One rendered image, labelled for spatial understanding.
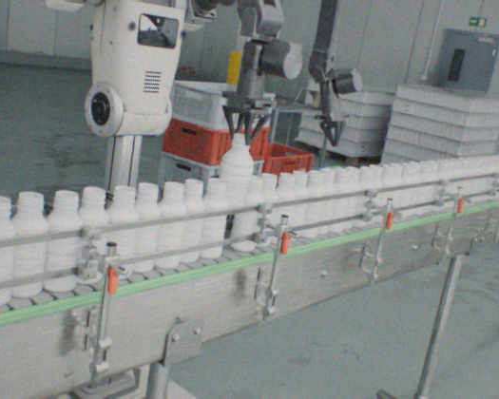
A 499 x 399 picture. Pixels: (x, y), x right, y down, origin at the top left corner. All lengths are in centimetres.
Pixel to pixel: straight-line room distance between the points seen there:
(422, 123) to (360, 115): 92
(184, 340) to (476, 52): 1111
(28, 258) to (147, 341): 32
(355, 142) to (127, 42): 697
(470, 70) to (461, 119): 432
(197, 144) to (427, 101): 462
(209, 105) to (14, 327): 291
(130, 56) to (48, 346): 96
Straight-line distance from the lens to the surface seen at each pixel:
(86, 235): 109
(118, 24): 185
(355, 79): 196
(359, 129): 865
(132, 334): 124
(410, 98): 819
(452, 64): 1233
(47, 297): 112
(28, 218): 107
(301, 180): 155
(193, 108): 393
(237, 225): 142
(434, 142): 806
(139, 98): 188
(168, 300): 127
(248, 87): 132
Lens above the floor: 147
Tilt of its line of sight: 14 degrees down
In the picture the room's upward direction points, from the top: 10 degrees clockwise
